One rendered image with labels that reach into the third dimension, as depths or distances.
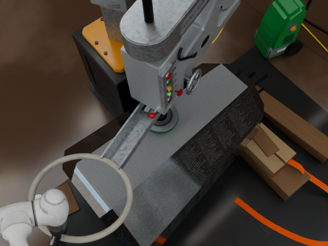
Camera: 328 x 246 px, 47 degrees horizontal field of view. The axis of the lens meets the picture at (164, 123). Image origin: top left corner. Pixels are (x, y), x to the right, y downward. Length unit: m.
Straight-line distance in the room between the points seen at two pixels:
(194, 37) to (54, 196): 1.00
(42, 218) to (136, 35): 0.79
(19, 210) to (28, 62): 2.54
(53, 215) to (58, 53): 2.54
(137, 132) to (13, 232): 0.86
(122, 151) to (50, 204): 0.65
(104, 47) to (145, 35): 1.26
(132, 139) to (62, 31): 2.21
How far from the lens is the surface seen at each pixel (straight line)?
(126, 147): 2.02
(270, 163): 2.94
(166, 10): 1.63
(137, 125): 2.06
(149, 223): 2.28
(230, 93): 2.43
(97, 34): 2.87
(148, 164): 2.21
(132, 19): 1.62
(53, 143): 3.38
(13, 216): 1.52
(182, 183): 2.30
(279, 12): 3.41
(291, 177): 3.05
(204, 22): 1.96
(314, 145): 3.22
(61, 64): 3.79
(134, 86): 1.92
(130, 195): 1.87
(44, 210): 1.52
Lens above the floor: 2.92
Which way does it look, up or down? 63 degrees down
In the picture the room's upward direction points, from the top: 6 degrees counter-clockwise
